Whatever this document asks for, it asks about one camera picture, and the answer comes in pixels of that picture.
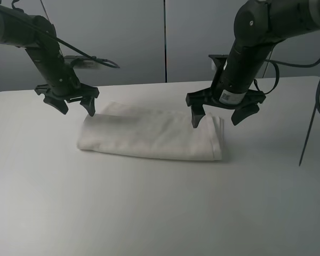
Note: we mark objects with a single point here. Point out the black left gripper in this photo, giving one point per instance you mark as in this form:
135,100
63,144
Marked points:
56,96

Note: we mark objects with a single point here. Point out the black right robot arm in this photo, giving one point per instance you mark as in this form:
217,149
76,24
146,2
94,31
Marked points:
258,27

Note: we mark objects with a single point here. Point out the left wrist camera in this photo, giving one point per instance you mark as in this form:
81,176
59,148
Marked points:
80,62

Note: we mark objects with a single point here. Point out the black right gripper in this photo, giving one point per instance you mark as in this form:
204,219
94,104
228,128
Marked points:
236,97

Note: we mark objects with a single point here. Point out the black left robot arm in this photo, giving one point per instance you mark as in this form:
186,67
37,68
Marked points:
36,35

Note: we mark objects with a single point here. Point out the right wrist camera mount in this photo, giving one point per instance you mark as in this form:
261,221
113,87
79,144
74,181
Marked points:
218,60

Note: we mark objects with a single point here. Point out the white towel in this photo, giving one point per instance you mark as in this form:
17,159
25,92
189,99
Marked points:
148,133

